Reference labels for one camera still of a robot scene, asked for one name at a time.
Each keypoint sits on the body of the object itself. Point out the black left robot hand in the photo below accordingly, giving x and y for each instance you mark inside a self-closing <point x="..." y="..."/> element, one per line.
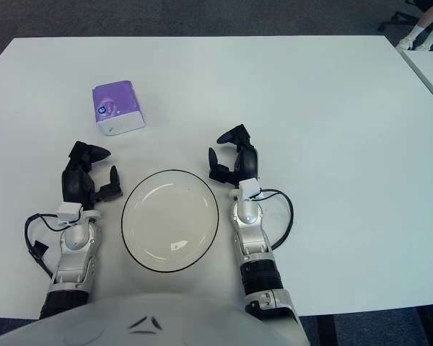
<point x="75" y="184"/>

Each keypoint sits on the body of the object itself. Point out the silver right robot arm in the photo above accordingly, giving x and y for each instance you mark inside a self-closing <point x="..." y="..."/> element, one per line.
<point x="247" y="216"/>

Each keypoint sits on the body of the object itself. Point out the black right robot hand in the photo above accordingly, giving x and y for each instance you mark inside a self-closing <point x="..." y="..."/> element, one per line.
<point x="248" y="162"/>

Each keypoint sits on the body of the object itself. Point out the purple tissue paper pack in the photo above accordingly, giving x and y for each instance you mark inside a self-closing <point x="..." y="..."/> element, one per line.
<point x="112" y="101"/>

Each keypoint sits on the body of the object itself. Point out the white shoe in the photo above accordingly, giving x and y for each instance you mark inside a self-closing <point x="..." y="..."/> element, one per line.
<point x="405" y="43"/>
<point x="421" y="47"/>

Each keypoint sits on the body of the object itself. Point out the black table frame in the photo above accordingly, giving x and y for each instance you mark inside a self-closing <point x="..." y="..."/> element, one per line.
<point x="326" y="331"/>

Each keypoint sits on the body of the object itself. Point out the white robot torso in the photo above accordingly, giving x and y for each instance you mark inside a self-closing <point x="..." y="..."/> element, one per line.
<point x="130" y="317"/>

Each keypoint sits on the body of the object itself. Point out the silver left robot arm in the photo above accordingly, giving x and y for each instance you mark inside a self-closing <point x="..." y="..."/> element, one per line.
<point x="74" y="241"/>

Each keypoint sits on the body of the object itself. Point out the white plate with black rim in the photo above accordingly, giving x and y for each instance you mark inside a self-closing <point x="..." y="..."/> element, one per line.
<point x="169" y="220"/>

